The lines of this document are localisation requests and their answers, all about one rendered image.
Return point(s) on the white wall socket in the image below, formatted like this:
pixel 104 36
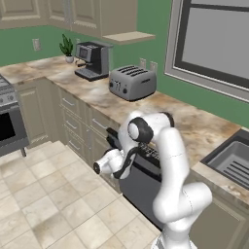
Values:
pixel 36 44
pixel 153 66
pixel 142 63

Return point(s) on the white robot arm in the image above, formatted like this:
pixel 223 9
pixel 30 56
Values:
pixel 171 152

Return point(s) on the silver stove with oven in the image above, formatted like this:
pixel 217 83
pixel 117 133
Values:
pixel 8 126

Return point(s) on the black and silver coffee machine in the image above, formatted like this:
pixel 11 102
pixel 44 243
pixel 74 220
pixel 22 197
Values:
pixel 92 60

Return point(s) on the beige wall shelf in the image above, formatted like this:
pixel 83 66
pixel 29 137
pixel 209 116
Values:
pixel 129 37

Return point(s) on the beige wide drawer front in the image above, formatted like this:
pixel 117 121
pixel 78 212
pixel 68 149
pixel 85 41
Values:
pixel 99 121

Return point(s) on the beige corner cupboard door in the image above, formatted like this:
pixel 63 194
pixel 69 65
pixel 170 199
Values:
pixel 32 113

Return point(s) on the grey dishwasher door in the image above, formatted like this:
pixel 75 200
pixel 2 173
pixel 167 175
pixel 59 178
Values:
pixel 142 194

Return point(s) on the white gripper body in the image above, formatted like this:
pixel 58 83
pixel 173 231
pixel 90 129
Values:
pixel 112 153

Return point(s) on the grey sink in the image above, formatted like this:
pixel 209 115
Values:
pixel 231 159

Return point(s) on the beige narrow drawer front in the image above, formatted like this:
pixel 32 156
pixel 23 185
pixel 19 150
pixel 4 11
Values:
pixel 75 144
pixel 73 124
pixel 69 101

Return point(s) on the beige base cupboard door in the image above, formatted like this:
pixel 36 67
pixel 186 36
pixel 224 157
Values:
pixel 99 146

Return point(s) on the beige wall cupboards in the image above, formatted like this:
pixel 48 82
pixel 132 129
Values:
pixel 84 14

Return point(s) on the green potted plant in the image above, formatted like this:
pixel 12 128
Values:
pixel 67 47

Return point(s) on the silver four-slot toaster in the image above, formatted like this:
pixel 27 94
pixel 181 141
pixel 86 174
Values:
pixel 133 84

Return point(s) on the grey framed window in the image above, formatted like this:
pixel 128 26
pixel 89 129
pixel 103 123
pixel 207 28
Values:
pixel 214 35

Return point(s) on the beige cupboard under sink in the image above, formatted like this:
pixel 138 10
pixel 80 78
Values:
pixel 220 223

